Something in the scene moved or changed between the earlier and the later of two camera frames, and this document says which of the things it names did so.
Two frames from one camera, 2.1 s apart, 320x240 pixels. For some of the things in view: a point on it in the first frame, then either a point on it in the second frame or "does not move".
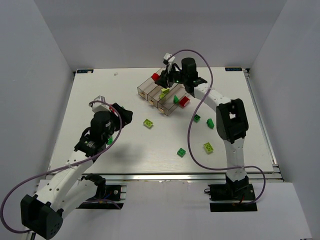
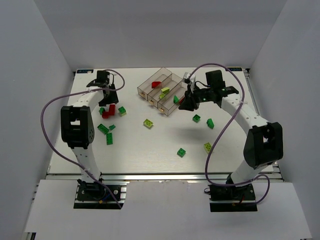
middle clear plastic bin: x=153 y=97 does not move
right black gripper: x=164 y=79 -> x=191 y=96
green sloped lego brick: x=175 y=99 does not move
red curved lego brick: x=155 y=76 -> x=155 y=83
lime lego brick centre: x=148 y=123 does not move
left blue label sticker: x=89 y=71 does not move
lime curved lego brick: x=165 y=90 does not move
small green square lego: x=196 y=118 does not move
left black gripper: x=122 y=114 -> x=111 y=96
